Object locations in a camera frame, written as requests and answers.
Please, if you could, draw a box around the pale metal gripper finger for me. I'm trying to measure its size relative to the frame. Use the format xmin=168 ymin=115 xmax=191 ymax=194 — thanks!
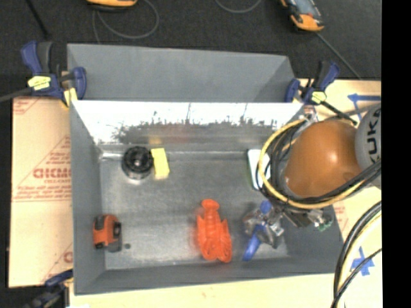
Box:
xmin=262 ymin=218 xmax=287 ymax=249
xmin=242 ymin=210 xmax=263 ymax=234

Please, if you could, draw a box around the orange toy lobster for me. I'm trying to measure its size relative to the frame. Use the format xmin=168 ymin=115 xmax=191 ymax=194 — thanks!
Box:
xmin=193 ymin=198 xmax=233 ymax=264

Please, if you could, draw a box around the white and green box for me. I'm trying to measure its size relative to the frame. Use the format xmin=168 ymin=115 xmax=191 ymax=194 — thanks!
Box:
xmin=246 ymin=148 xmax=272 ymax=191

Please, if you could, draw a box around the grey metal bin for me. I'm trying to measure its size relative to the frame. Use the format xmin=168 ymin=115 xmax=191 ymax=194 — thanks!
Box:
xmin=66 ymin=43 xmax=346 ymax=295

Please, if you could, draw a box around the yellow sponge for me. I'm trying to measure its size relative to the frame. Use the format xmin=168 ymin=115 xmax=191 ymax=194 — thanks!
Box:
xmin=150 ymin=148 xmax=171 ymax=180

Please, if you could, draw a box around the black round ribbed wheel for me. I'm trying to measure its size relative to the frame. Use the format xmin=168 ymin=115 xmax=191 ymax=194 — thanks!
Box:
xmin=121 ymin=146 xmax=155 ymax=181

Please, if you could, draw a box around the orange and black tape measure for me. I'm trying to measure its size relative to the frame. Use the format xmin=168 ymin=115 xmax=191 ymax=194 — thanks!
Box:
xmin=92 ymin=214 xmax=123 ymax=253

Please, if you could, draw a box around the brown cardboard board red print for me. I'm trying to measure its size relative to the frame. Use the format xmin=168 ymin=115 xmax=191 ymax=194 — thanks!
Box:
xmin=8 ymin=79 xmax=382 ymax=289

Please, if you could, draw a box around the blue handled tool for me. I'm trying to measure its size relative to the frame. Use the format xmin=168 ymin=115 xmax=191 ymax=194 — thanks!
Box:
xmin=241 ymin=200 xmax=274 ymax=262

